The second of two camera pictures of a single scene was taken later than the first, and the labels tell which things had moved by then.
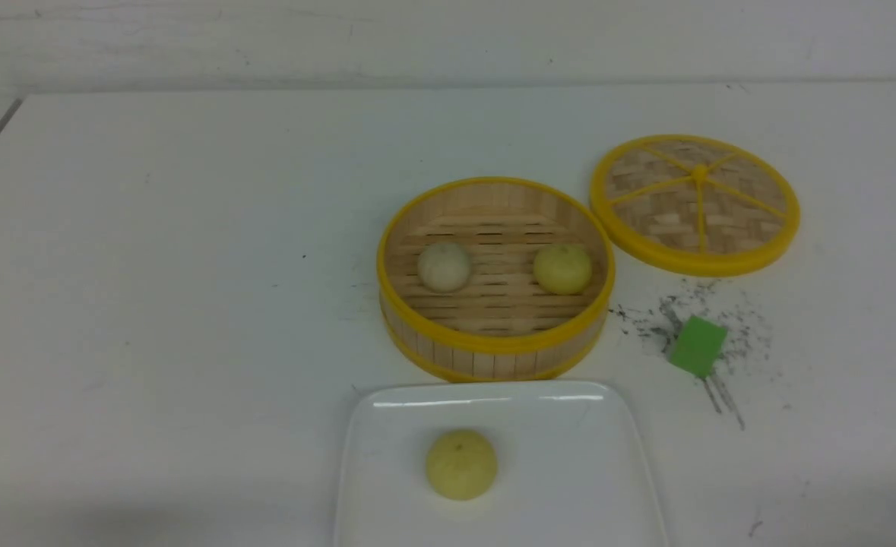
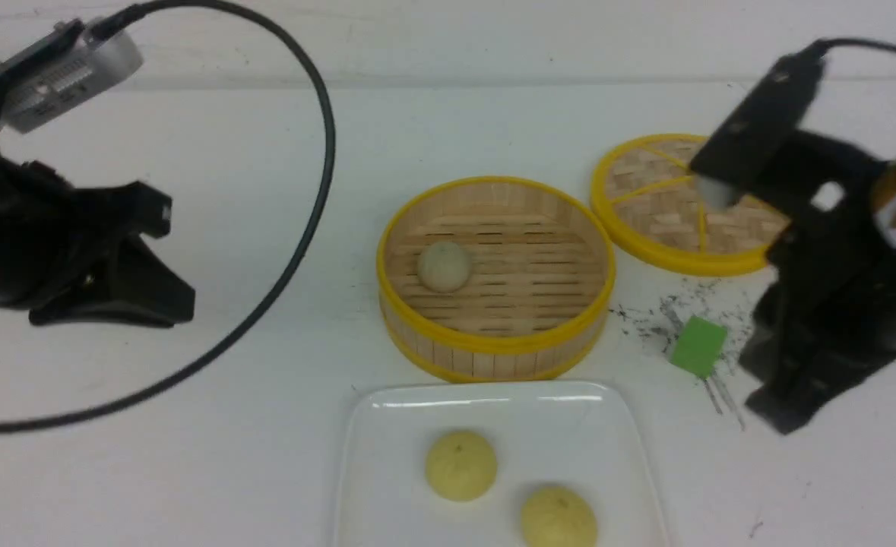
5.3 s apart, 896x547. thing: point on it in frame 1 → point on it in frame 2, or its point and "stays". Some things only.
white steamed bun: (444, 267) stays
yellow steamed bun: (562, 269) → (558, 516)
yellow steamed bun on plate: (461, 464) stays
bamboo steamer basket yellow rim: (501, 324) stays
